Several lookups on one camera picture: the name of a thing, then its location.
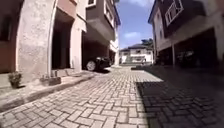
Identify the beige concrete building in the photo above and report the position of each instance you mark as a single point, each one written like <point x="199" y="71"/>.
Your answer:
<point x="35" y="36"/>

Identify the dark car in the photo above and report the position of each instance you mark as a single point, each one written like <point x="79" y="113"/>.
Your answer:
<point x="186" y="58"/>

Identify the brown and white building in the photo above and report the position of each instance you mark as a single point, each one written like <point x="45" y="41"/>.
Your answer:
<point x="186" y="30"/>

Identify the green tree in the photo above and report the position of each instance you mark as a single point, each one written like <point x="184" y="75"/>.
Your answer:
<point x="147" y="42"/>

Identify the small potted plant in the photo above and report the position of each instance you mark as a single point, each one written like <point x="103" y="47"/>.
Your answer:
<point x="15" y="79"/>

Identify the grey brick paved road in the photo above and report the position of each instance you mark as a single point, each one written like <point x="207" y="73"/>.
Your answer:
<point x="110" y="100"/>

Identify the black car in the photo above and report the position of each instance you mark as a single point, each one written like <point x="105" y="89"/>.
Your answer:
<point x="96" y="62"/>

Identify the white house with dark roof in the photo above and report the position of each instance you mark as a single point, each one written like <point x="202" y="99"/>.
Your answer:
<point x="137" y="53"/>

